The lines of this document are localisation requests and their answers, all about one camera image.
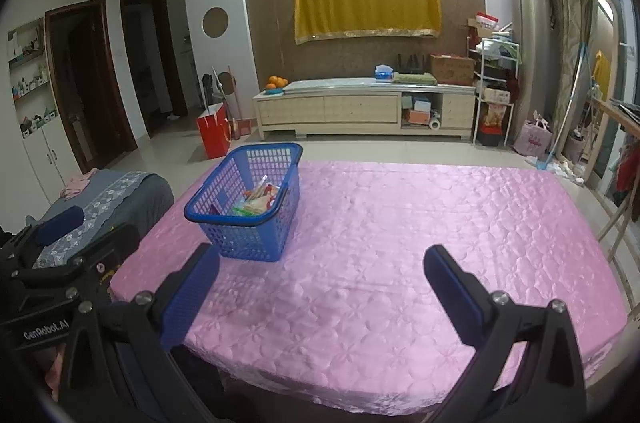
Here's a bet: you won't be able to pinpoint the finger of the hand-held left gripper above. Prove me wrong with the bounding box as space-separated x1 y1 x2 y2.
15 223 142 304
0 204 86 254

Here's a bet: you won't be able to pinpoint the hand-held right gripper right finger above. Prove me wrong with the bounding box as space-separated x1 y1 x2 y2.
422 244 588 423

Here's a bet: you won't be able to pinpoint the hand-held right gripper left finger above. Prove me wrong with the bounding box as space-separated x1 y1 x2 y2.
59 243 221 423

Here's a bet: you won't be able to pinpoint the blue plastic basket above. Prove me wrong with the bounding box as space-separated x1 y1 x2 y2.
183 143 304 263

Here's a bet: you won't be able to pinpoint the green-edged cracker packet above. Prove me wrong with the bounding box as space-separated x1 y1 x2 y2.
231 198 273 217

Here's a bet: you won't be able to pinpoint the pink garment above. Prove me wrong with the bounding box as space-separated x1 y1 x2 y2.
60 169 98 198

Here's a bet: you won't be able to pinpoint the grey sofa with lace cover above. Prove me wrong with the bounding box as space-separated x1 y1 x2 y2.
22 170 175 269

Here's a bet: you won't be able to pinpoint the white display cabinet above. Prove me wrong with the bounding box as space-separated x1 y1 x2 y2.
7 17 81 204

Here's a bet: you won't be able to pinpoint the pink quilted table cover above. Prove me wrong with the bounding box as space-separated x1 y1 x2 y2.
109 160 630 406

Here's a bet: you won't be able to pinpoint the red paper bag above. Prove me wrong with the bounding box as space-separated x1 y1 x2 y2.
196 102 233 160

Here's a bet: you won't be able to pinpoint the black storage bin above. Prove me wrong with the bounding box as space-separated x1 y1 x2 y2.
476 127 503 148

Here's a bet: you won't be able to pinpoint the red dustpan with broom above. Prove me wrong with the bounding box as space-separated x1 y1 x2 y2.
227 65 253 140

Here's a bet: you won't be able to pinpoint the pink bag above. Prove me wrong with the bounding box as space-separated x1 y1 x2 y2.
514 117 553 155

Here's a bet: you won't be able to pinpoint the hanging dark clothes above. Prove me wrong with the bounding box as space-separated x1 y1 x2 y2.
615 143 640 224

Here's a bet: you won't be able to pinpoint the beige low cabinet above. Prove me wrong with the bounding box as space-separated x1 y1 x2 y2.
252 78 477 141

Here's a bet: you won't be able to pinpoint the green folded cloth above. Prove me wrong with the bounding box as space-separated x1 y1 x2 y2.
392 73 438 86

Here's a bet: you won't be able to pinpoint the brown cardboard box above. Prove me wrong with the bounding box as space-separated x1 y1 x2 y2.
429 54 476 87

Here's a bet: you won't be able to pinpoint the white metal rack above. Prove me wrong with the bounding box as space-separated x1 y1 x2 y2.
471 35 521 148

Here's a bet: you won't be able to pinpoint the black router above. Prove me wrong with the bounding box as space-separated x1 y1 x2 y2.
396 53 426 74

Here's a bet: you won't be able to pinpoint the tall standing air conditioner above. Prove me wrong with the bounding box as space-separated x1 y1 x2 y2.
502 0 553 138

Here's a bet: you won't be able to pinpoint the wood-framed standing mirror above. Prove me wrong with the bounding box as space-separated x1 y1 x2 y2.
560 0 623 191

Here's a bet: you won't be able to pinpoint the yellow cloth cover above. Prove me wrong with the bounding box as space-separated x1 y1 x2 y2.
293 0 442 45

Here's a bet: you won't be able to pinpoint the dark wooden door frame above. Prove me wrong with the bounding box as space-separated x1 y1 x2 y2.
120 0 188 138
45 0 138 174

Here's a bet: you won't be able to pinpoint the blue-handled mop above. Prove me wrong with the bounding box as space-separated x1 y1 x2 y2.
525 43 588 171

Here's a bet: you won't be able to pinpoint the round brown wall decoration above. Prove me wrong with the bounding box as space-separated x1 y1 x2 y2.
202 7 230 38

